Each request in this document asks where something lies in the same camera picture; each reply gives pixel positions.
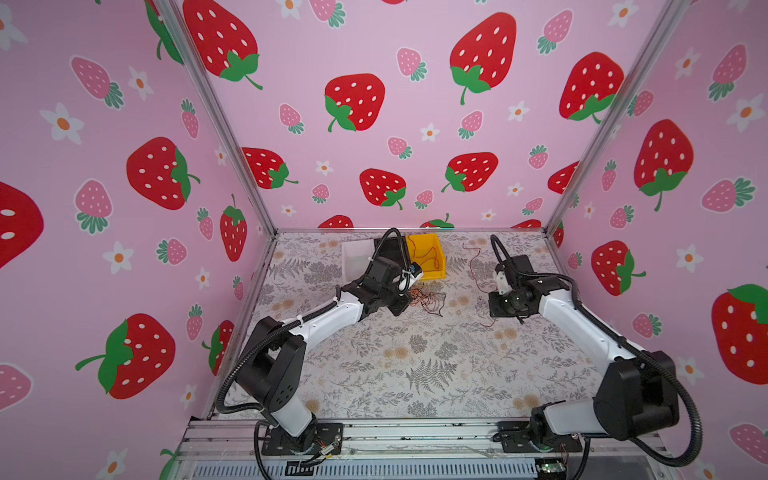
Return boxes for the orange and black cables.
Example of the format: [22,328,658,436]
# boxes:
[407,286,448,319]

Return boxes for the red cable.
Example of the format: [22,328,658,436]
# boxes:
[460,241,499,330]

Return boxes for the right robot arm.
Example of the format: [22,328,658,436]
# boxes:
[488,235,703,468]

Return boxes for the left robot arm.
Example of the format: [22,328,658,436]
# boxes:
[215,228,423,451]

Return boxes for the black plastic bin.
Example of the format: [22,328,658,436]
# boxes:
[374,235,410,267]

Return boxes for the white plastic bin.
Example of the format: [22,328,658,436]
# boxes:
[341,239,375,289]

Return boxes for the yellow plastic bin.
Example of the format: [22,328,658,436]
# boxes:
[406,233,447,282]

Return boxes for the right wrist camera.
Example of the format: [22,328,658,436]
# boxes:
[495,269,512,295]

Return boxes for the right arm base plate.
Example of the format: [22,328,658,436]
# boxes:
[491,421,583,453]

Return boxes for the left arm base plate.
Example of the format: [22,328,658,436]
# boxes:
[260,422,344,456]

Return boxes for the aluminium frame rail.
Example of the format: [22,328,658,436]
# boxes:
[167,418,680,479]

